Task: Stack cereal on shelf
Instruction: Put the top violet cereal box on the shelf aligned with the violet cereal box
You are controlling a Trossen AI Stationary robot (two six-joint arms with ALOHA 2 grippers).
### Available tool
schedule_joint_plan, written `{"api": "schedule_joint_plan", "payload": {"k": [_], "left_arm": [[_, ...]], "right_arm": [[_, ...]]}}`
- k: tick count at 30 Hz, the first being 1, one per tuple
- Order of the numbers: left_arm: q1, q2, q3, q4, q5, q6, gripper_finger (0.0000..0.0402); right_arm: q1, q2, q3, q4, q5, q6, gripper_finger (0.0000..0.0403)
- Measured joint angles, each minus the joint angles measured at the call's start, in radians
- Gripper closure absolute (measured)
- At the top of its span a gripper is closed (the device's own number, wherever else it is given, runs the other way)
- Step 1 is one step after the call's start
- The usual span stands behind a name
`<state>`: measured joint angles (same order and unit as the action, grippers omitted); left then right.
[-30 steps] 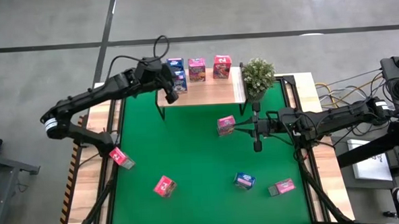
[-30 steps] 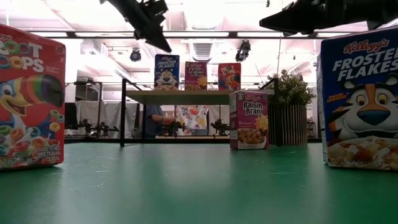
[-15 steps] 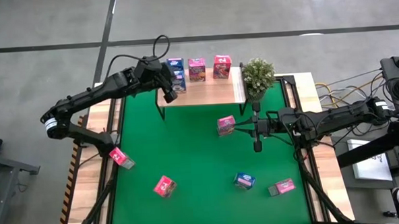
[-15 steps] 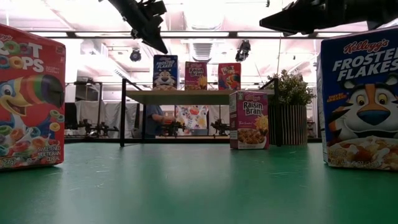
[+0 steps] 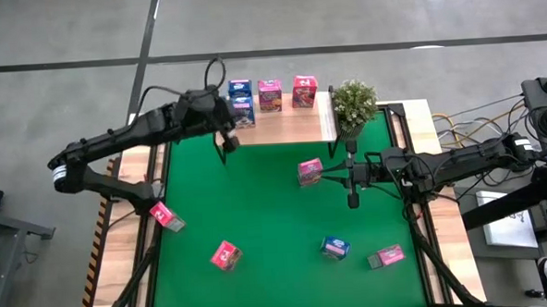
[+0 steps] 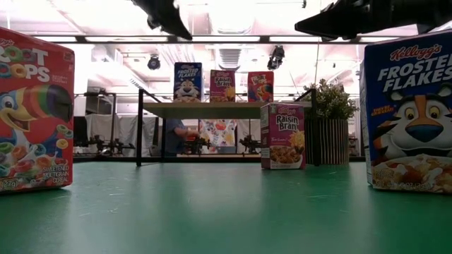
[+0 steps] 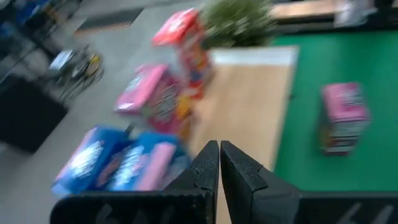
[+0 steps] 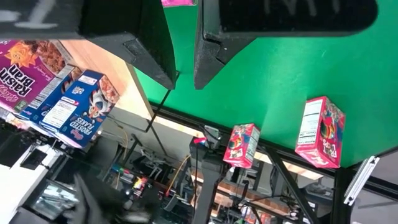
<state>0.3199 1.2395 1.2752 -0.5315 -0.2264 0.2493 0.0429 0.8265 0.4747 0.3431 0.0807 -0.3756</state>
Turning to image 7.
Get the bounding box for green potted plant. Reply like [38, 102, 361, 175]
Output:
[200, 0, 277, 49]

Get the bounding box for wooden shelf black legs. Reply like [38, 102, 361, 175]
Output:
[183, 45, 300, 224]

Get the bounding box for Froot Loops cereal box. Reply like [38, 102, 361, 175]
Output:
[151, 8, 216, 100]

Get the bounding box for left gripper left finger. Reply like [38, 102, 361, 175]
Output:
[50, 139, 220, 224]

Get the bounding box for black table frame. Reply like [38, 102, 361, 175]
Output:
[273, 12, 398, 35]

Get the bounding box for grey equipment cart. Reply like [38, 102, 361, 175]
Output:
[48, 46, 105, 100]

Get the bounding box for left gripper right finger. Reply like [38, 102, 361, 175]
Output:
[220, 140, 398, 224]

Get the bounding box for Raisin Bran cereal box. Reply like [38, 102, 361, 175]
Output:
[114, 63, 195, 139]
[319, 82, 371, 156]

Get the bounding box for green table mat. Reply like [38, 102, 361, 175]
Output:
[272, 30, 398, 192]

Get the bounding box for black floor mat striped edge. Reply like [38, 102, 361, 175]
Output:
[74, 7, 144, 37]

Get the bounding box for Frosted Flakes cereal box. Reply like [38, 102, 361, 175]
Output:
[104, 132, 192, 192]
[51, 125, 128, 195]

